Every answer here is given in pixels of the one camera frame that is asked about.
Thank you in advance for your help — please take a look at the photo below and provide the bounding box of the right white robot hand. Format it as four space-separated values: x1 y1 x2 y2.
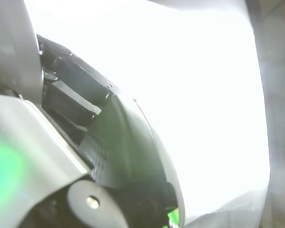
0 34 186 228

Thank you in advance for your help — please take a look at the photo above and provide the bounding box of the white backdrop cloth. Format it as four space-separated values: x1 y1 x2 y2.
23 0 270 228

